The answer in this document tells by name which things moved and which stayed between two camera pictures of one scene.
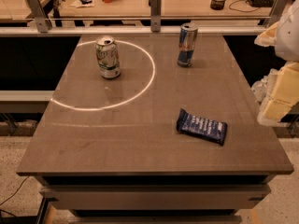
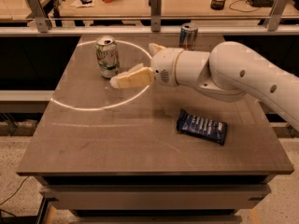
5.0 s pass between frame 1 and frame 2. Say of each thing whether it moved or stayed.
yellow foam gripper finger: moved
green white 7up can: stayed
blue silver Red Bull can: stayed
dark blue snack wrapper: stayed
